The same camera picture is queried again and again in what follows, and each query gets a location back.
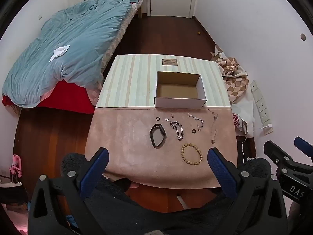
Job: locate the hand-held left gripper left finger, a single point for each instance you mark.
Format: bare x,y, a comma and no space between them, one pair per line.
97,169

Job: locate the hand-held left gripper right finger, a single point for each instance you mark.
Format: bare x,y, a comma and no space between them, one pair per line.
221,171

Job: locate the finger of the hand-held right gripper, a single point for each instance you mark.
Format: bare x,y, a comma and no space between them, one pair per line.
303,144
275,153

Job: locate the black smart wristband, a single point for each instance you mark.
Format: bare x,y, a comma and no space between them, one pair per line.
161,130

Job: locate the white cardboard box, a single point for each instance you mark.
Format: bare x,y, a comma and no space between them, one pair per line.
178,102

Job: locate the white table leg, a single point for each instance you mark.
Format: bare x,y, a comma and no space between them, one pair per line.
182,200

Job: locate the red bed sheet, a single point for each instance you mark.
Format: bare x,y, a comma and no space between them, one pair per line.
71,98

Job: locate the pink slippers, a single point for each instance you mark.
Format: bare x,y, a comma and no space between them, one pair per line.
16,165

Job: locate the brown checkered cloth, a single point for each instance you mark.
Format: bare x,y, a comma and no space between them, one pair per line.
234,78

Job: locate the small brown label plaque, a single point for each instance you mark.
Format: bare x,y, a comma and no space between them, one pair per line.
169,61

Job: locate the white paper sheet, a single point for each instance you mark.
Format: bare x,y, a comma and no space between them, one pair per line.
58,52

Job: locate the patterned mattress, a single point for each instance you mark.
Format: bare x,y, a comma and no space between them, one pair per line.
119,34

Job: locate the light blue blanket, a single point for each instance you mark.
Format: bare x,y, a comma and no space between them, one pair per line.
61,29

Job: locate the wooden bed leg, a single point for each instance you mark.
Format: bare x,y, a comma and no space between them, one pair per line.
139,12

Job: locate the white wall socket strip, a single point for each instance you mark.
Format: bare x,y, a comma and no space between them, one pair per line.
261,107

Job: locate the round dark wall cap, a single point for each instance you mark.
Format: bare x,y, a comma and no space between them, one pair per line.
303,36

